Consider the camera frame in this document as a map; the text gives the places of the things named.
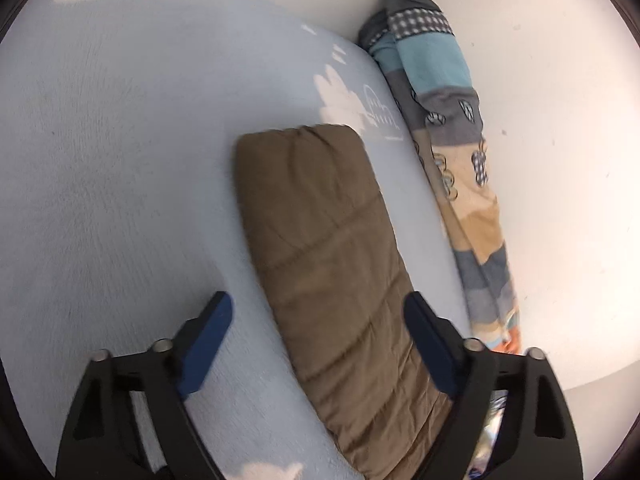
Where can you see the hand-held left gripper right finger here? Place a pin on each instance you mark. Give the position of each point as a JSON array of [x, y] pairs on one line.
[[431, 342]]

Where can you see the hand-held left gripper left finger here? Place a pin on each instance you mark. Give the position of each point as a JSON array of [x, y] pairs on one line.
[[204, 352]]

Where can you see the brown quilted garment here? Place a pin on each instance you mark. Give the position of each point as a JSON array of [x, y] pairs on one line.
[[325, 270]]

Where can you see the light blue cloud blanket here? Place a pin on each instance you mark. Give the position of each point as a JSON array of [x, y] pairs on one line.
[[115, 170]]

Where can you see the patchwork bolster pillow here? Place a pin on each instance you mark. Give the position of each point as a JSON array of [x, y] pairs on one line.
[[450, 125]]

